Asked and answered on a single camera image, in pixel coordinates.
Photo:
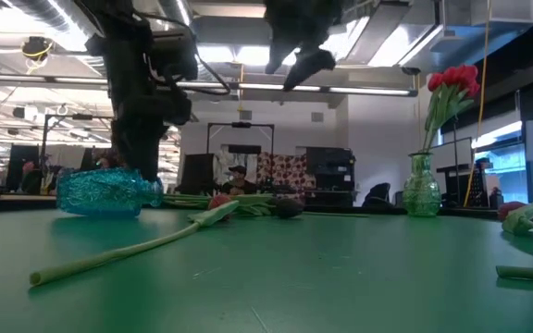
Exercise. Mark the ceiling mounted camera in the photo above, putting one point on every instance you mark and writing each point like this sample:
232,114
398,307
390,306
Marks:
35,46

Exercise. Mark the blue glass vase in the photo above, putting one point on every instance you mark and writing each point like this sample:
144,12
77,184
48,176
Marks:
104,192

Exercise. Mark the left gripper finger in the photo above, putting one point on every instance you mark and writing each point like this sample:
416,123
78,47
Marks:
139,157

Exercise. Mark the person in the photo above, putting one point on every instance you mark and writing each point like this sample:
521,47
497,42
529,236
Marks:
239,185

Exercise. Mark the green glass vase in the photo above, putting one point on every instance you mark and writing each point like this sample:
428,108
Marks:
421,194

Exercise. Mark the black office chair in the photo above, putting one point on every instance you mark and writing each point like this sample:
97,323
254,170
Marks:
377,194

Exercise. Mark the black rack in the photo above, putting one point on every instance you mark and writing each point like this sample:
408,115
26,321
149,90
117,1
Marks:
477,185

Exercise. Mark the red patterned panel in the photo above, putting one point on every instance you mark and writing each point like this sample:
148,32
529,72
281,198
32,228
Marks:
289,173

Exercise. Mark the black monitor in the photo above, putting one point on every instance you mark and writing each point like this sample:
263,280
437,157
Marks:
16,162

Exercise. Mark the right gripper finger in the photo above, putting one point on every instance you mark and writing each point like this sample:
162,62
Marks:
278,57
310,67

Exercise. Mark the black rig frame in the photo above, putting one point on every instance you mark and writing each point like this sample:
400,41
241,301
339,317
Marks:
241,125
77,116

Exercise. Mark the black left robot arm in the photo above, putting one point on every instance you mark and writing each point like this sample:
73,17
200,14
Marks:
132,46

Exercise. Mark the long light bar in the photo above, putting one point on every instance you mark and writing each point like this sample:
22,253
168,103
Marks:
368,90

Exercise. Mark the silver ventilation duct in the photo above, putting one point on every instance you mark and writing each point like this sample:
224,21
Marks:
49,14

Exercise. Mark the black artificial tulip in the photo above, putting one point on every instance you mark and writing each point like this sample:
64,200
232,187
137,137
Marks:
257,202
289,209

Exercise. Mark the black screen panel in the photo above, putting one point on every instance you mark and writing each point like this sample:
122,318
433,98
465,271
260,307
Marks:
197,173

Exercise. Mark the black equipment shelf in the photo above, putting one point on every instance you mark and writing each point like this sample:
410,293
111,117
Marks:
331,171

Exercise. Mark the green table mat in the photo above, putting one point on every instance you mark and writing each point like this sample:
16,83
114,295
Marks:
294,277

